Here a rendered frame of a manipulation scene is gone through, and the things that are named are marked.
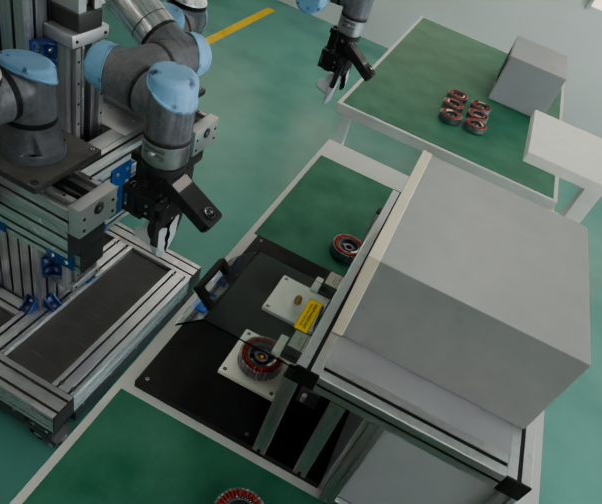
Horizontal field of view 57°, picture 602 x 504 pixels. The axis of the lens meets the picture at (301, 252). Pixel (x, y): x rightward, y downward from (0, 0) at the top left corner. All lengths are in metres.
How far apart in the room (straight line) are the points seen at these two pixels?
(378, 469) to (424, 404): 0.19
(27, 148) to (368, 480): 1.03
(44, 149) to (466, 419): 1.07
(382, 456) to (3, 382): 1.29
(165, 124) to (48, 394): 1.27
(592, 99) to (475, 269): 4.92
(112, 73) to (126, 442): 0.75
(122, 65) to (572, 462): 2.44
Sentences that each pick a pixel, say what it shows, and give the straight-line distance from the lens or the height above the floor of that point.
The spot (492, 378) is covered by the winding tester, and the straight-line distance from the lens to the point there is 1.04.
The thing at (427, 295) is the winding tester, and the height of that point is 1.30.
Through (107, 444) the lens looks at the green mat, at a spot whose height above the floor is 0.75.
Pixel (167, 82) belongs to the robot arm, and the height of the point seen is 1.50.
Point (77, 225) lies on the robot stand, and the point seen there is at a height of 0.95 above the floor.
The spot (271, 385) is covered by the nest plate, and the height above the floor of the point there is 0.78.
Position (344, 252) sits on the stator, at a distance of 1.76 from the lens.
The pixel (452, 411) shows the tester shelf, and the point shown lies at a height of 1.11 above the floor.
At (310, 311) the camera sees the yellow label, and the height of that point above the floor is 1.07.
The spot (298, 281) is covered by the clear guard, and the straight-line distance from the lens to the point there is 1.20.
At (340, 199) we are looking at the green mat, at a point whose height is 0.75.
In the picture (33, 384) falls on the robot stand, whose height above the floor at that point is 0.23.
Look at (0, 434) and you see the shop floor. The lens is 2.17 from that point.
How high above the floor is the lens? 1.89
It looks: 40 degrees down
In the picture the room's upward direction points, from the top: 20 degrees clockwise
